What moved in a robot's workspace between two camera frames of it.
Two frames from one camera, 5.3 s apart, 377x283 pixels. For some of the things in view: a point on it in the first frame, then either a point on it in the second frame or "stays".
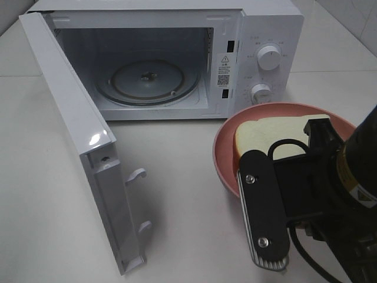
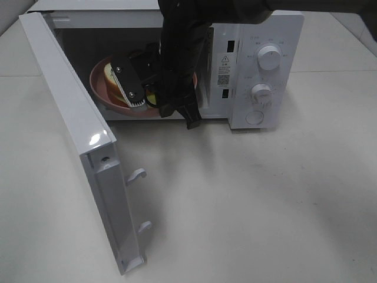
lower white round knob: (260, 94) stays
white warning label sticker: (224, 70) stays
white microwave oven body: (181, 60) stays
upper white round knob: (268, 58) stays
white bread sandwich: (260, 134) -> (116, 85)
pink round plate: (224, 155) -> (102, 92)
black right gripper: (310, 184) -> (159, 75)
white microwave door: (93, 136) stays
